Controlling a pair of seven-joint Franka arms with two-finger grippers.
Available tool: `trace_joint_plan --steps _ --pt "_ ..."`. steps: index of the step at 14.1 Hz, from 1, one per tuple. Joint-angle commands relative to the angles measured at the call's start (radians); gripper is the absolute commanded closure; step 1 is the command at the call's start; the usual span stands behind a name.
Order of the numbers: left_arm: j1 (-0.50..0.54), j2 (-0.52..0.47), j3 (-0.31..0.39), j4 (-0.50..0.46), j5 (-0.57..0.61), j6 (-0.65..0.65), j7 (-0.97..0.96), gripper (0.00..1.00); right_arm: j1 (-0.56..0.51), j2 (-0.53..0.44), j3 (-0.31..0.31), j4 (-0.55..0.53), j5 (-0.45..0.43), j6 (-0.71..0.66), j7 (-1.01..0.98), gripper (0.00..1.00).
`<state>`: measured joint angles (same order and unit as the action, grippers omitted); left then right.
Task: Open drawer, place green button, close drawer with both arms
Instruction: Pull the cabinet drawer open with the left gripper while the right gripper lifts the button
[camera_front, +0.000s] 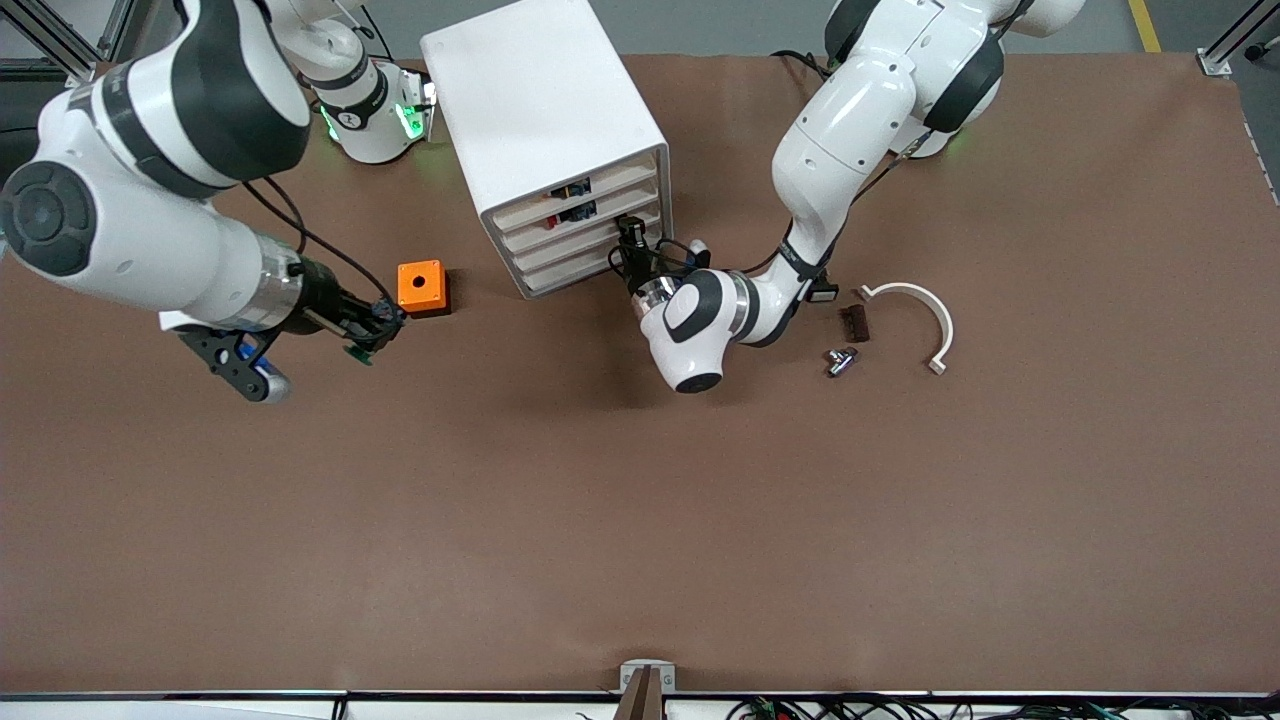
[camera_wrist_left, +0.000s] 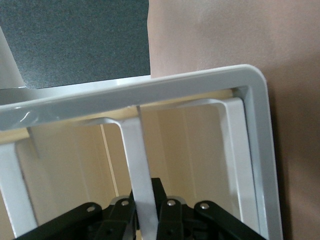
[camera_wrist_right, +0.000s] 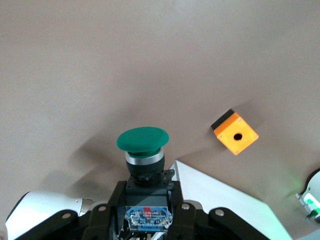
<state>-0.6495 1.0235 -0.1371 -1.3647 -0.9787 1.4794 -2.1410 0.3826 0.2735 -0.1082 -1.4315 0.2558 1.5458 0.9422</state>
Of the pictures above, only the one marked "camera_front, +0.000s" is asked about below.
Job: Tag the black blue electrical part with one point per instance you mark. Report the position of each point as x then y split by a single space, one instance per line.
578 212

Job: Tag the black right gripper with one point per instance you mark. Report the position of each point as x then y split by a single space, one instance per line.
322 296

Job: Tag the green push button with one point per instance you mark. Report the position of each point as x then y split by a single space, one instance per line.
360 356

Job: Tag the black yellow electrical part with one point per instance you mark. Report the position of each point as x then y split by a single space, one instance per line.
575 187

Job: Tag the black white push button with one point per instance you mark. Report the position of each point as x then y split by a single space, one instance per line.
825 293

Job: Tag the white curved plastic bracket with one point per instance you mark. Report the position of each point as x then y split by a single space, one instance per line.
946 330

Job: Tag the white table edge rail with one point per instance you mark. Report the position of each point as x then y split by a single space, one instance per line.
150 710

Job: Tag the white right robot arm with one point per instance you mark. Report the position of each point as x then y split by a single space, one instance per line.
150 255

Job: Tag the brown terminal block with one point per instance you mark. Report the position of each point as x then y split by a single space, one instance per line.
854 324

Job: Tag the aluminium frame profile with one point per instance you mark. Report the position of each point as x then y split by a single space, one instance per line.
1215 63
60 45

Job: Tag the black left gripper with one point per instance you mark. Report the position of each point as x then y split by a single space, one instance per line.
637 268

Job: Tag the orange box with round hole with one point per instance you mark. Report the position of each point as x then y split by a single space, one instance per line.
408 296

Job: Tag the brown table mat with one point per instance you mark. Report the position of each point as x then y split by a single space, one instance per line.
640 520

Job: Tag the grey metal mounting bracket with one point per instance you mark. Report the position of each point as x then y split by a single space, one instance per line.
630 680

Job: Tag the small silver metal connector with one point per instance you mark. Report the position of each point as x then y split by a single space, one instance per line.
838 363

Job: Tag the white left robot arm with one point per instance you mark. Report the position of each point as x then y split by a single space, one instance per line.
850 110

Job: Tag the white drawer cabinet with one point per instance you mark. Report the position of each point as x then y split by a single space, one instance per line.
540 90

